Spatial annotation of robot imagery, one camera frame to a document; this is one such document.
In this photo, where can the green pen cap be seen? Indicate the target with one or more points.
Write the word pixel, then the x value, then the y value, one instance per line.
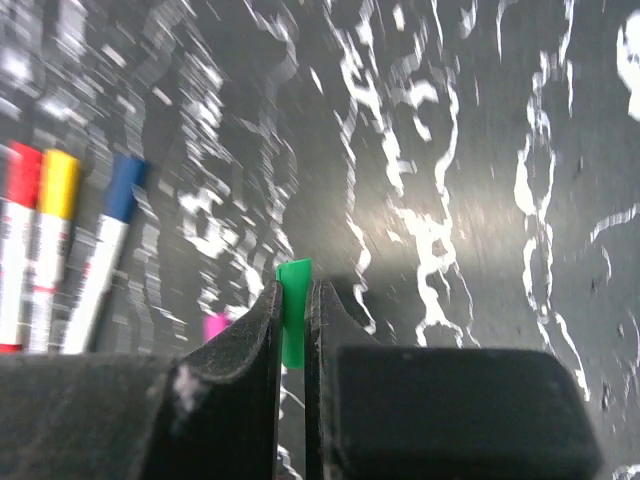
pixel 295 279

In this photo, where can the magenta pen cap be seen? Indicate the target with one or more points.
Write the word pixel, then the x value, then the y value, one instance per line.
pixel 213 325

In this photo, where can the white yellow marker pen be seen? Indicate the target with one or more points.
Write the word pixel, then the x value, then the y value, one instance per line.
pixel 48 273

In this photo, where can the blue pen cap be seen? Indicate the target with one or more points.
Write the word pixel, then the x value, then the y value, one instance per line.
pixel 119 200

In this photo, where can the yellow pen cap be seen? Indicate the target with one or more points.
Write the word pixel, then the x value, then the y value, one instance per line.
pixel 59 184

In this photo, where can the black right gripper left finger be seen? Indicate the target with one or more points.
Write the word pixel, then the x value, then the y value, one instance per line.
pixel 209 414

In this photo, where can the white blue marker pen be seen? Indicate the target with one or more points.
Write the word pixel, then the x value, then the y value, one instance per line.
pixel 96 282

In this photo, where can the red pen cap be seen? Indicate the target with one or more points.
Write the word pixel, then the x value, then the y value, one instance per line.
pixel 23 174

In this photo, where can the white red marker pen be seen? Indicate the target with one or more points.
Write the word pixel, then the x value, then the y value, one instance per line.
pixel 17 221

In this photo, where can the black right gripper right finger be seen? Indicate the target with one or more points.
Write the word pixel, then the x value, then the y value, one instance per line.
pixel 377 411

